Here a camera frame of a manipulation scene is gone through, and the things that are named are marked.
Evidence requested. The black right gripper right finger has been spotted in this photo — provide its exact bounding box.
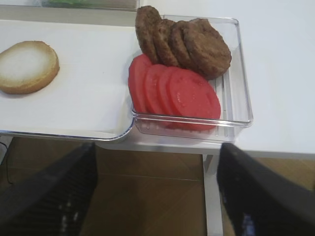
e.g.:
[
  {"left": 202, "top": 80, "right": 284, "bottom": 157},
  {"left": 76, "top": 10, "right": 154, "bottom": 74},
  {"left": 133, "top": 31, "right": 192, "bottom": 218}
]
[{"left": 217, "top": 143, "right": 315, "bottom": 236}]

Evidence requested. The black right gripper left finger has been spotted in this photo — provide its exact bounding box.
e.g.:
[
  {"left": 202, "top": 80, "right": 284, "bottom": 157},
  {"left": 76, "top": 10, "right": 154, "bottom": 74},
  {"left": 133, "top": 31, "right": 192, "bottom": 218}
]
[{"left": 0, "top": 143, "right": 98, "bottom": 236}]

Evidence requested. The plain bottom bun half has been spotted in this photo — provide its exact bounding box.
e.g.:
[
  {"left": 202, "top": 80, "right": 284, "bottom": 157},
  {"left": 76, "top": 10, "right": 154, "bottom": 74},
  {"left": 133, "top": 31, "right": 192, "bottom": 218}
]
[{"left": 0, "top": 41, "right": 60, "bottom": 94}]

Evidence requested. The clear lettuce and cheese container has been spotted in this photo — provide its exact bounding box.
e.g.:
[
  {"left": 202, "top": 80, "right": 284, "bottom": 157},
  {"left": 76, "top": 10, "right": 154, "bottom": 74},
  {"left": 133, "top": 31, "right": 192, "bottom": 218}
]
[{"left": 41, "top": 0, "right": 140, "bottom": 11}]

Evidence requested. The white table leg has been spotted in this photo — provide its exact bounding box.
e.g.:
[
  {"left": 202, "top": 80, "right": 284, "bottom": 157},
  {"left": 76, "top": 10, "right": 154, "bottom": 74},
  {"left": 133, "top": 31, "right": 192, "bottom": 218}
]
[{"left": 202, "top": 154, "right": 223, "bottom": 236}]

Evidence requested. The clear patty and tomato container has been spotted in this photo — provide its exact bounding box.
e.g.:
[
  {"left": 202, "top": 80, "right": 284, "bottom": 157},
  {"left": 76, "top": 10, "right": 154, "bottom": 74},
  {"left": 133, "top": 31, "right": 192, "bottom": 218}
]
[{"left": 131, "top": 18, "right": 253, "bottom": 143}]

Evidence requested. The front red tomato slice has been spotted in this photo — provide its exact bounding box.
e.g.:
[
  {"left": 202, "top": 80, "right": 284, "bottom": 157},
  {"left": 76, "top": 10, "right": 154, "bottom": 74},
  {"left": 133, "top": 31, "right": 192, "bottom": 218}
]
[{"left": 166, "top": 69, "right": 221, "bottom": 119}]

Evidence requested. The red tomato slice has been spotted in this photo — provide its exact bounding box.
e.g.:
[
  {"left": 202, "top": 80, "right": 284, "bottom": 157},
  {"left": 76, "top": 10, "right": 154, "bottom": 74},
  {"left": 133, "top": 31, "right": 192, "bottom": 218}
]
[
  {"left": 157, "top": 66, "right": 179, "bottom": 115},
  {"left": 128, "top": 54, "right": 152, "bottom": 113},
  {"left": 166, "top": 69, "right": 221, "bottom": 119},
  {"left": 143, "top": 64, "right": 167, "bottom": 115}
]

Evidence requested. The front brown burger patty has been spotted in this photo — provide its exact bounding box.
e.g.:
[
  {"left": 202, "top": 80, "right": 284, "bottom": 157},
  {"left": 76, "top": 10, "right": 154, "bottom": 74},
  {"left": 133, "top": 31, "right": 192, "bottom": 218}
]
[{"left": 183, "top": 18, "right": 232, "bottom": 80}]

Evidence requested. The brown burger patty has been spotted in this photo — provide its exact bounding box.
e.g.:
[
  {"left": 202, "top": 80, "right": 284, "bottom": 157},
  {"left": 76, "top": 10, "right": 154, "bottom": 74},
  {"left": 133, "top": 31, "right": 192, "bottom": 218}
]
[
  {"left": 169, "top": 21, "right": 196, "bottom": 70},
  {"left": 153, "top": 19, "right": 180, "bottom": 67},
  {"left": 183, "top": 18, "right": 232, "bottom": 80},
  {"left": 135, "top": 5, "right": 162, "bottom": 64}
]

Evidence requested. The back red tomato slice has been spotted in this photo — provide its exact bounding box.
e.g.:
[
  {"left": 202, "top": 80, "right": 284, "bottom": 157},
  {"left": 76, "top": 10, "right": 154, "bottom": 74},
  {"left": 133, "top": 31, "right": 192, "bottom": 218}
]
[{"left": 128, "top": 54, "right": 152, "bottom": 113}]

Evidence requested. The silver metal tray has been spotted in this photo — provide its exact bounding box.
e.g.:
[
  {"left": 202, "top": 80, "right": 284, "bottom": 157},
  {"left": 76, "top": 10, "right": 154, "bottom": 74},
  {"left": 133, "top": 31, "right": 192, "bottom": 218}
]
[{"left": 0, "top": 5, "right": 138, "bottom": 142}]

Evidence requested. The back brown burger patty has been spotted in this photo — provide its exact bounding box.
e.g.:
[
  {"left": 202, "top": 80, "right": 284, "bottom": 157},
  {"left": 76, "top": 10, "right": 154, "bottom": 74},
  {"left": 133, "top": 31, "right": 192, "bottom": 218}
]
[{"left": 135, "top": 5, "right": 162, "bottom": 64}]

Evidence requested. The black cable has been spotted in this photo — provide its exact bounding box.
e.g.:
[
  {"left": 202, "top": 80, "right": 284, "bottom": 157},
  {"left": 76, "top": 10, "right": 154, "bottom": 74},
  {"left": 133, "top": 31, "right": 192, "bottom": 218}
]
[{"left": 0, "top": 140, "right": 16, "bottom": 184}]

